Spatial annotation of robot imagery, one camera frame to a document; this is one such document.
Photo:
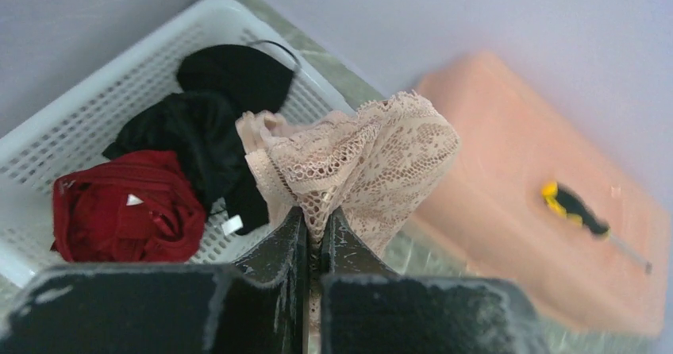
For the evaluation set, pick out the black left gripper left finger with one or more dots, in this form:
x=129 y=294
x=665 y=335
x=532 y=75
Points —
x=256 y=304

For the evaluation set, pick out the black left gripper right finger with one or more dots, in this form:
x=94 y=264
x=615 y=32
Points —
x=366 y=307

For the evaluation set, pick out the beige lace bra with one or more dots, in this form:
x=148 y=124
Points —
x=376 y=165

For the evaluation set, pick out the red bra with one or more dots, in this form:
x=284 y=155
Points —
x=139 y=207

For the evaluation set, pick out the black bra in basket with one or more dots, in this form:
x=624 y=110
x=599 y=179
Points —
x=219 y=85

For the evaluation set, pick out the pink plastic storage box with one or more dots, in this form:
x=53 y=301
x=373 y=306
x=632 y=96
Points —
x=488 y=212

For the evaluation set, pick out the yellow black screwdriver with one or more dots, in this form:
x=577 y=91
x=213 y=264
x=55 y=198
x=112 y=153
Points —
x=568 y=205

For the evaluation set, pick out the white plastic basket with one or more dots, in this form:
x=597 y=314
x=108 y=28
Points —
x=70 y=133

